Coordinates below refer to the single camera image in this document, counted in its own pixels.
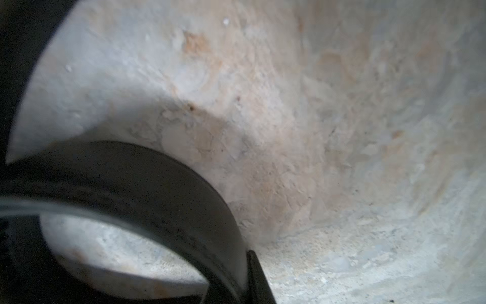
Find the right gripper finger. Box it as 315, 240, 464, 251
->
247, 250, 277, 304

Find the black belt with silver buckle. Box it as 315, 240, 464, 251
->
0, 0, 249, 304

